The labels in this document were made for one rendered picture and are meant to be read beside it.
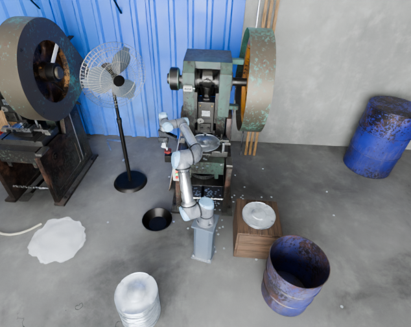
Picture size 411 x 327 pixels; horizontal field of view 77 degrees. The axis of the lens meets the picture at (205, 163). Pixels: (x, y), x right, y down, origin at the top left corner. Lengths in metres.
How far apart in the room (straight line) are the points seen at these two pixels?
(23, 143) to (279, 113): 3.04
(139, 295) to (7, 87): 1.75
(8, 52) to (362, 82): 3.70
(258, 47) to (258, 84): 0.26
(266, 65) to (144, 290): 1.77
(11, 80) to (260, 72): 1.76
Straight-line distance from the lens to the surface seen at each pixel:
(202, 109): 2.32
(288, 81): 3.65
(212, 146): 2.38
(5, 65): 2.39
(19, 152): 3.04
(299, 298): 2.11
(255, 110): 1.98
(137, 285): 2.08
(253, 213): 2.38
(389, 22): 3.87
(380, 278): 2.91
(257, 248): 2.44
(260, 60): 1.96
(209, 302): 2.33
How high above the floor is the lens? 2.13
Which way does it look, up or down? 38 degrees down
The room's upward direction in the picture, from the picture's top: 3 degrees clockwise
